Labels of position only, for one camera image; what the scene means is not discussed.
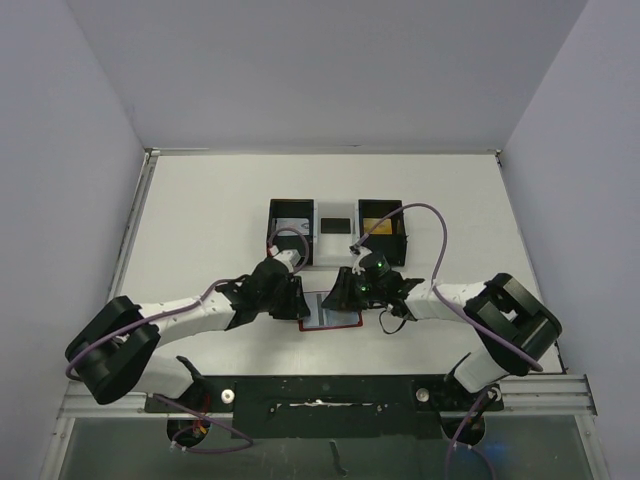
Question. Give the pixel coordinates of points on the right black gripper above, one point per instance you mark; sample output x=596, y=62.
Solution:
x=350, y=293

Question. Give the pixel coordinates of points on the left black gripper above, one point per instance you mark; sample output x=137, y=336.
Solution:
x=295, y=308

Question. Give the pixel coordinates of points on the silver VIP card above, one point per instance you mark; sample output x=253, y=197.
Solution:
x=330, y=318

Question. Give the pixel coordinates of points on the red leather card holder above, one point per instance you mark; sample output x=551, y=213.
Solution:
x=310, y=323

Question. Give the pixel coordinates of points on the silver magnetic stripe card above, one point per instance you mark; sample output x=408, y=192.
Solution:
x=301, y=225

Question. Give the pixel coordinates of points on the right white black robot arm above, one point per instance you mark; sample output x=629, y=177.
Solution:
x=515, y=328

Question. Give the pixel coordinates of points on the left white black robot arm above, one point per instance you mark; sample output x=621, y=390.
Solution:
x=115, y=354

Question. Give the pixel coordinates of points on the black card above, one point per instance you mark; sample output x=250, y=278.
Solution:
x=331, y=225

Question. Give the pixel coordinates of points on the gold VIP card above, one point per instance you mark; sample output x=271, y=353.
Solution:
x=376, y=226

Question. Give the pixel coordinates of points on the white middle bin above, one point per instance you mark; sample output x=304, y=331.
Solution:
x=333, y=250

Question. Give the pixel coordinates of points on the right black bin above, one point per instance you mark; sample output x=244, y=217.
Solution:
x=387, y=235

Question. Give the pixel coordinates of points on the black bin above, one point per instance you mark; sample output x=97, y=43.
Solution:
x=387, y=235
x=296, y=208

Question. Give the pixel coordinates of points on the left black bin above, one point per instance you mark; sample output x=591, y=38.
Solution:
x=296, y=208

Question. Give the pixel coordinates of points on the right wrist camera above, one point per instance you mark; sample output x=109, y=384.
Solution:
x=372, y=265

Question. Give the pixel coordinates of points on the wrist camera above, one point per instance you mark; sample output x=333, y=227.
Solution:
x=372, y=265
x=290, y=258

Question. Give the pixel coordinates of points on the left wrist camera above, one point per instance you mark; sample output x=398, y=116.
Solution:
x=290, y=258

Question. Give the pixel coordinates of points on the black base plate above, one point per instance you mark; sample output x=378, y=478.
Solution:
x=341, y=423

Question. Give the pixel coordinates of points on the aluminium left rail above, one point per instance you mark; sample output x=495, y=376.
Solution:
x=133, y=220

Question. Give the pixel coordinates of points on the aluminium rail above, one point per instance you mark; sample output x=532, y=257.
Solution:
x=538, y=394
x=133, y=220

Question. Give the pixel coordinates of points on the aluminium front rail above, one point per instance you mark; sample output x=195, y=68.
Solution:
x=538, y=394

